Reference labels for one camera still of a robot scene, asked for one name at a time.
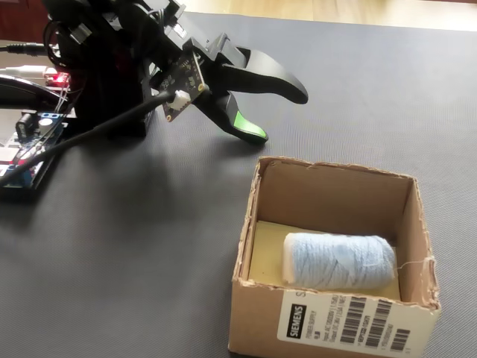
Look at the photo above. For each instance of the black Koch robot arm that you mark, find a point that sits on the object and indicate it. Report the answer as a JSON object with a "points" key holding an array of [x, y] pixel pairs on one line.
{"points": [[104, 67]]}

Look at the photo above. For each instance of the black curved band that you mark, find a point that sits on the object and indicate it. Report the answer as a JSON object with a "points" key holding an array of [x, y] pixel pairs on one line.
{"points": [[30, 89]]}

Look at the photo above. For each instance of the small red lit controller board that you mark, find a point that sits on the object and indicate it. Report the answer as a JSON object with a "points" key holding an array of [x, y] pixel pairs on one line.
{"points": [[59, 77]]}

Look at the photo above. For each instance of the black textured table mat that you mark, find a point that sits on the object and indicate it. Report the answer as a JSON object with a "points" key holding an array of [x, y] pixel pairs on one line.
{"points": [[149, 242]]}

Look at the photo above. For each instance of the black camera circuit board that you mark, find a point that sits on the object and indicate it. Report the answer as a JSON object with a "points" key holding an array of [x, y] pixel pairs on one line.
{"points": [[182, 82]]}

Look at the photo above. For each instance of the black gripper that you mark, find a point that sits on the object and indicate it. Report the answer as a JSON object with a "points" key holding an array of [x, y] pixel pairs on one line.
{"points": [[220, 52]]}

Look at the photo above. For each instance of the blue yarn foam block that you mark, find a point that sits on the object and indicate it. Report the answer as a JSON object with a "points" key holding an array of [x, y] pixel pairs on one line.
{"points": [[335, 261]]}

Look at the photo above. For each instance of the circuit board with blue terminals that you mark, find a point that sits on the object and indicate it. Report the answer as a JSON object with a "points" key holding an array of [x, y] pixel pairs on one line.
{"points": [[22, 164]]}

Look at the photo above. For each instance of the open cardboard box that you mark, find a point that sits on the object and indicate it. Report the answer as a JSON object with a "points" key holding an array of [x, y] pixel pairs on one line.
{"points": [[328, 328]]}

